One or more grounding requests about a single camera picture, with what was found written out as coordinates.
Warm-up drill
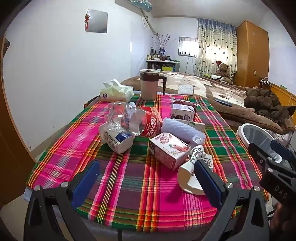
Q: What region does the beige brown lidded mug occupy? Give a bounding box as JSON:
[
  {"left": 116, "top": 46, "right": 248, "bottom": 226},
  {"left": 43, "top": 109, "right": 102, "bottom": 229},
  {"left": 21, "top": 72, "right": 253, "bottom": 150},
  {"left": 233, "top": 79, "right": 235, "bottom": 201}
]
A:
[{"left": 140, "top": 69, "right": 167, "bottom": 101}]

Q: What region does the pink floral drink carton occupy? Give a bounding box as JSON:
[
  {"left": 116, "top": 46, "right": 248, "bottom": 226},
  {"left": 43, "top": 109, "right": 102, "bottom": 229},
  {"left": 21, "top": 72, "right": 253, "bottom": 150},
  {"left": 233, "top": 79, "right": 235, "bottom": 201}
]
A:
[{"left": 149, "top": 132, "right": 191, "bottom": 171}]

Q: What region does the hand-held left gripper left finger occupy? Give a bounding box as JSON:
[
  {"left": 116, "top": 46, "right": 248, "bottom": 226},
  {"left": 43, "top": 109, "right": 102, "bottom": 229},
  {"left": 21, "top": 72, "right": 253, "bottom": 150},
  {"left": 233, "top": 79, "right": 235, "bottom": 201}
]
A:
[{"left": 24, "top": 160, "right": 101, "bottom": 241}]

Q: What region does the purple maroon drink carton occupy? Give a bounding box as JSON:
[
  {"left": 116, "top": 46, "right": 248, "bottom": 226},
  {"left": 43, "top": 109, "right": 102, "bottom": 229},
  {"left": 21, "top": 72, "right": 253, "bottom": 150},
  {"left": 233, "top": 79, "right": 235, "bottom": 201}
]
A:
[{"left": 171, "top": 103, "right": 195, "bottom": 122}]

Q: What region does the small clear packet on bed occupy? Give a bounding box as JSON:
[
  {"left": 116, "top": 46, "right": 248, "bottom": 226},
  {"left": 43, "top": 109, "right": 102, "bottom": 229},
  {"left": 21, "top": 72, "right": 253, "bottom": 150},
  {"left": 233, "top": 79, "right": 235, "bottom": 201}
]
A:
[{"left": 178, "top": 85, "right": 194, "bottom": 95}]

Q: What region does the wrapped air conditioner pipe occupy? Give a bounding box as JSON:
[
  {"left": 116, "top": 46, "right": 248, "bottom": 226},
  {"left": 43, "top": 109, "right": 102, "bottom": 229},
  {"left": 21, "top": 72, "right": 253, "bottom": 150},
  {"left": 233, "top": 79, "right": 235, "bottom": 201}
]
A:
[{"left": 141, "top": 11, "right": 158, "bottom": 36}]

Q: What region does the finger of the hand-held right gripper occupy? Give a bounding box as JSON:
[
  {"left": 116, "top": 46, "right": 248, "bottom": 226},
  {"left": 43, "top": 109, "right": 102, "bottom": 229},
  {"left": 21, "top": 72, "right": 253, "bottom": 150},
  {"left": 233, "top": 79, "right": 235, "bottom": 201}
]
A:
[
  {"left": 248, "top": 142, "right": 279, "bottom": 174},
  {"left": 270, "top": 140, "right": 296, "bottom": 172}
]

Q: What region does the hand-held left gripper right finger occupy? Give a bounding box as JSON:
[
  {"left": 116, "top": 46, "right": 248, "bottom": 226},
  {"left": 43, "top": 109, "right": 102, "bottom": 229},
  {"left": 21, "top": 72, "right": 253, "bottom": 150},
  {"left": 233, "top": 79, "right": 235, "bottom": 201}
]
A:
[{"left": 194, "top": 159, "right": 271, "bottom": 241}]

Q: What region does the wooden headboard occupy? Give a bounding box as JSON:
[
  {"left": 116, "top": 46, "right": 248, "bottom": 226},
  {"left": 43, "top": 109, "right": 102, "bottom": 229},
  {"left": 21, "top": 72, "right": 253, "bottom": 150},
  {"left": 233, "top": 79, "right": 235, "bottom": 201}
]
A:
[{"left": 269, "top": 83, "right": 296, "bottom": 107}]

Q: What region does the pink green plaid tablecloth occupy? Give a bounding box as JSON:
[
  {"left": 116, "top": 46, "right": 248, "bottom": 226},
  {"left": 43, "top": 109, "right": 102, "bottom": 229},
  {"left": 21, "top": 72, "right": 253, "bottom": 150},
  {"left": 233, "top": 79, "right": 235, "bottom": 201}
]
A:
[{"left": 27, "top": 94, "right": 269, "bottom": 233}]

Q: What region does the clear bottle with red label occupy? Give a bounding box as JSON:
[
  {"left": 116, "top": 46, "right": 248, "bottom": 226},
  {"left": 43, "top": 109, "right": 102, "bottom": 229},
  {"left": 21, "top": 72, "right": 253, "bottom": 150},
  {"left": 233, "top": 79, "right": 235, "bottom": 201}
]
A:
[{"left": 104, "top": 101, "right": 164, "bottom": 138}]

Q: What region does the small window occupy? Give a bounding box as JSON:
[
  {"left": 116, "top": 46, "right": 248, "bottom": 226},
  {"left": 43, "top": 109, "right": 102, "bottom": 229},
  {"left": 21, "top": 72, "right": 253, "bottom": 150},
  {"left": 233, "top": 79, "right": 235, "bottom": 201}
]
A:
[{"left": 179, "top": 36, "right": 199, "bottom": 56}]

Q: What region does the brown printed blanket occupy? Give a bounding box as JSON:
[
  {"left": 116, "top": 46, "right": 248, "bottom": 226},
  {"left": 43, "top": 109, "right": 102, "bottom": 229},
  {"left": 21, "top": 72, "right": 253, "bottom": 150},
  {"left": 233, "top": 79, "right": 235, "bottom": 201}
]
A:
[{"left": 120, "top": 71, "right": 295, "bottom": 135}]

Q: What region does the wooden wardrobe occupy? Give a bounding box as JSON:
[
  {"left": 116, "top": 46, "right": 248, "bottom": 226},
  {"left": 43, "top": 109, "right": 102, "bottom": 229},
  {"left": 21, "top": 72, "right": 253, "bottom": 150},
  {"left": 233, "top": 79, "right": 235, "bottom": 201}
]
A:
[{"left": 233, "top": 21, "right": 270, "bottom": 88}]

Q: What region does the person's right hand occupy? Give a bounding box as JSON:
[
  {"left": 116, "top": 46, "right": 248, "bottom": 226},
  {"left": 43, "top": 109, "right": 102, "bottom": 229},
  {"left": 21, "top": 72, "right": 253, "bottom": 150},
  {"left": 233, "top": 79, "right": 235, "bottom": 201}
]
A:
[{"left": 270, "top": 204, "right": 296, "bottom": 232}]

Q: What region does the vase with bare branches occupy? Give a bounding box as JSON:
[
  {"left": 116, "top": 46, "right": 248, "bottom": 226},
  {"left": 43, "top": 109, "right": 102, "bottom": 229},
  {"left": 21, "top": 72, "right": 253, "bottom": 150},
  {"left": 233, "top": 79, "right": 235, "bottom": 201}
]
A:
[{"left": 151, "top": 34, "right": 172, "bottom": 57}]

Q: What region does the white crushed carton blue label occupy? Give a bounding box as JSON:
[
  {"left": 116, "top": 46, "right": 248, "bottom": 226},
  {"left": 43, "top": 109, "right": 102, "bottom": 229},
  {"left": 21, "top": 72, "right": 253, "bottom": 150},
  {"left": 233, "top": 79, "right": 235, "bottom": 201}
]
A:
[{"left": 99, "top": 124, "right": 135, "bottom": 154}]

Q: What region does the dark flat case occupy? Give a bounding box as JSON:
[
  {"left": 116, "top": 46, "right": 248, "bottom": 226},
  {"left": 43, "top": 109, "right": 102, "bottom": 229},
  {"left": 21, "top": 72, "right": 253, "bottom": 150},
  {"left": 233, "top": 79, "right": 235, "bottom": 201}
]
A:
[{"left": 214, "top": 98, "right": 233, "bottom": 107}]

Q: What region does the cluttered shelf unit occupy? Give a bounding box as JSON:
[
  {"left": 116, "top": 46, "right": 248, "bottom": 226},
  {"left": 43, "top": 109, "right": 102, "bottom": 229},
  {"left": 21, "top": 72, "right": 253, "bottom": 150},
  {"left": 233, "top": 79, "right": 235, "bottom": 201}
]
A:
[{"left": 146, "top": 58, "right": 181, "bottom": 72}]

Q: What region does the dark brown jacket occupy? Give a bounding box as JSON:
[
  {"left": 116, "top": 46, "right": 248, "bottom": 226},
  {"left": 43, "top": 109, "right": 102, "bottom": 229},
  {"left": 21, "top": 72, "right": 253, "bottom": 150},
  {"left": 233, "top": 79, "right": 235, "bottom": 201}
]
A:
[{"left": 244, "top": 88, "right": 293, "bottom": 123}]

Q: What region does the wooden door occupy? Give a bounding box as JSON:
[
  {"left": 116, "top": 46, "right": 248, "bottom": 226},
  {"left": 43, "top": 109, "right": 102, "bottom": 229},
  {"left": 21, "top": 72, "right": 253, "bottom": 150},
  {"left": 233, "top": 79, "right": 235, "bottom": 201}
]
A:
[{"left": 0, "top": 34, "right": 36, "bottom": 209}]

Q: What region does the patterned curtain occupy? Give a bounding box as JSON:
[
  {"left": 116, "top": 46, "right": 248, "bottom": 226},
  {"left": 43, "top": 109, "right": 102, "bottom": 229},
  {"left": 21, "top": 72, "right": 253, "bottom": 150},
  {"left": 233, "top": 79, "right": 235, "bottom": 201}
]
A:
[{"left": 194, "top": 18, "right": 238, "bottom": 77}]

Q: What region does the crushed white paper cup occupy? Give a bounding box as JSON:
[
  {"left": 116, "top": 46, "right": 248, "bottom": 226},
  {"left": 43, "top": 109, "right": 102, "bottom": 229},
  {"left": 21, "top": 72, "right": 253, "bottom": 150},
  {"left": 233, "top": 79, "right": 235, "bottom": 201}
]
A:
[{"left": 177, "top": 145, "right": 213, "bottom": 195}]

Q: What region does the soft tissue pack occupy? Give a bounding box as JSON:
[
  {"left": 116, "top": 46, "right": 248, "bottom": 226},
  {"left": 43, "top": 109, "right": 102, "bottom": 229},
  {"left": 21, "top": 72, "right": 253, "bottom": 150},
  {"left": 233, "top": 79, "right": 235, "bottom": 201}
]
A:
[{"left": 100, "top": 79, "right": 134, "bottom": 103}]

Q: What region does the square wall mirror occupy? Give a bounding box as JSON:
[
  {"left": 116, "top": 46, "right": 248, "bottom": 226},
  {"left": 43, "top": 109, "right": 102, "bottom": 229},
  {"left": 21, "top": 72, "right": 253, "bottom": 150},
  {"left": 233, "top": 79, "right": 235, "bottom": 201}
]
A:
[{"left": 86, "top": 9, "right": 108, "bottom": 33}]

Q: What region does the brown teddy bear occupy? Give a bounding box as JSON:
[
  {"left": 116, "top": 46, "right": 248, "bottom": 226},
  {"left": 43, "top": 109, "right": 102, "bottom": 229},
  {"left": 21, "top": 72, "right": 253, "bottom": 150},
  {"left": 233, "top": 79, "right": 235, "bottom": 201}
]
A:
[{"left": 214, "top": 61, "right": 233, "bottom": 83}]

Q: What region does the white round waste bin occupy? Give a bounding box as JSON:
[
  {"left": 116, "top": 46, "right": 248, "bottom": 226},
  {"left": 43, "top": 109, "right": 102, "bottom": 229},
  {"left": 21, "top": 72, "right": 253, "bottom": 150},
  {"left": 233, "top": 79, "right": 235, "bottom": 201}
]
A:
[{"left": 236, "top": 123, "right": 283, "bottom": 163}]

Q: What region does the white bed sheet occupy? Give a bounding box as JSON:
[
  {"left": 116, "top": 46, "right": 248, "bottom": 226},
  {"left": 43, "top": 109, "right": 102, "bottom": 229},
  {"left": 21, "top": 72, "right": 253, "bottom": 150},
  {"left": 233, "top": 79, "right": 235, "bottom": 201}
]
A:
[{"left": 275, "top": 132, "right": 293, "bottom": 149}]

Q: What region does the red box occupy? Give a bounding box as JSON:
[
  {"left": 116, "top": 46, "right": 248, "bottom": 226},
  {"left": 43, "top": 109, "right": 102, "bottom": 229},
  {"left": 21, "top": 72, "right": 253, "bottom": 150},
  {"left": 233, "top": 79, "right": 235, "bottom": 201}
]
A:
[{"left": 145, "top": 107, "right": 163, "bottom": 121}]

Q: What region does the covered air conditioner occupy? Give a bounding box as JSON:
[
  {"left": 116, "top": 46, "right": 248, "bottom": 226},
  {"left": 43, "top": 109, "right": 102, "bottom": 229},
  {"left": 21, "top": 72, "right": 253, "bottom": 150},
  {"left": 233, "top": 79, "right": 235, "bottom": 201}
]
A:
[{"left": 115, "top": 0, "right": 153, "bottom": 13}]

